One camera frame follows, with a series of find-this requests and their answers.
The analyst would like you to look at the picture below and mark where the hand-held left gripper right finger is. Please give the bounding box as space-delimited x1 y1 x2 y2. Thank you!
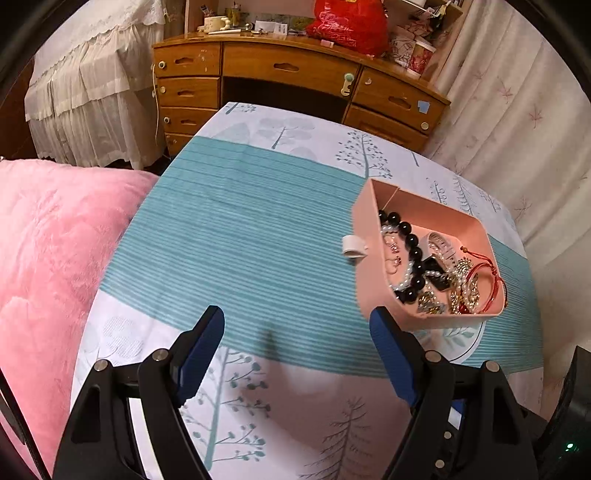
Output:
369 305 539 480

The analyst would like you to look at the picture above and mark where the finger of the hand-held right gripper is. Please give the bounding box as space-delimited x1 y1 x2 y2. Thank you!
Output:
434 398 467 480

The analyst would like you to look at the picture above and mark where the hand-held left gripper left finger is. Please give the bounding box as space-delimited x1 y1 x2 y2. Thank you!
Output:
53 305 225 480

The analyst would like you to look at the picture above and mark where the white pearl bracelet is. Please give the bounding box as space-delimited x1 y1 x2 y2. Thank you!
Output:
381 224 446 294

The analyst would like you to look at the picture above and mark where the gold rhinestone bracelet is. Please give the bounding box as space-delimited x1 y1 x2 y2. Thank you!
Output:
418 258 481 317

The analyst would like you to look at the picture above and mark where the small charm bracelet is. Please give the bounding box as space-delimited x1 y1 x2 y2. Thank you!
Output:
385 235 404 275

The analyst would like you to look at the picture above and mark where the black bead bracelet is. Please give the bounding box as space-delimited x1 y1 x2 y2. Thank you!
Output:
378 210 428 305

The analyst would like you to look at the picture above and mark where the red string bracelet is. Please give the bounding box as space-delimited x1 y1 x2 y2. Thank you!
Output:
459 247 509 315

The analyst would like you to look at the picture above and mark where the pink strap wristwatch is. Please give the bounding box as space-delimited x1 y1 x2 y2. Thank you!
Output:
422 231 462 291

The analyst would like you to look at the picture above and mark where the pink plastic tray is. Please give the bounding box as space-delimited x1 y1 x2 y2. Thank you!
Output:
342 178 509 330

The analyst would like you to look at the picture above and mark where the tree print tablecloth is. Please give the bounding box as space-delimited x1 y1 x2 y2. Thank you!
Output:
69 100 546 480

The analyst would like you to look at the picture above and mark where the pink fleece blanket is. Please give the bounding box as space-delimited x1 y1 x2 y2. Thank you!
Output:
0 158 160 476

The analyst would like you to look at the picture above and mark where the white leaf print curtain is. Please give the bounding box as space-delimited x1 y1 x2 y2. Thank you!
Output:
422 0 591 370

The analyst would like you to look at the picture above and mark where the floral paper cup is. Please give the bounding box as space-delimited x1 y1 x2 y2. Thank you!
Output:
406 39 435 79

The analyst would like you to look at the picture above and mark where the white lace furniture cover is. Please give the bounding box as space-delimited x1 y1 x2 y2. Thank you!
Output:
23 0 167 171

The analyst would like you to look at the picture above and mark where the brown wooden door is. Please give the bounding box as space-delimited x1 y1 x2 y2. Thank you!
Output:
0 60 35 158

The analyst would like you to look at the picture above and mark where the wooden desk with drawers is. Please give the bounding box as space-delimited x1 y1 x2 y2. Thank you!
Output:
151 28 452 160

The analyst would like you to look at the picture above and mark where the white patterned mug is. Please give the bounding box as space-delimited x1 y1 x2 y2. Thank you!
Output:
388 25 419 65

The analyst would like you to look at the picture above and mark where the wooden desk with bookshelf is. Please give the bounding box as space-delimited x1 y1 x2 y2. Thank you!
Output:
185 0 476 81

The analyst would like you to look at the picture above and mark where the red plastic bag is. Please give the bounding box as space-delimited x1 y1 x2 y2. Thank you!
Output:
305 0 391 58

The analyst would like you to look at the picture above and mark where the pile of small paper boxes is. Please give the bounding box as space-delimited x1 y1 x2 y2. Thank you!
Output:
254 16 315 35

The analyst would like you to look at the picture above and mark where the white cable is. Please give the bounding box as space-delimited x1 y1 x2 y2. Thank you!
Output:
151 65 163 158

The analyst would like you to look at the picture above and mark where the white wire rack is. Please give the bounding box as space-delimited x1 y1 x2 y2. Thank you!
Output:
402 0 451 17

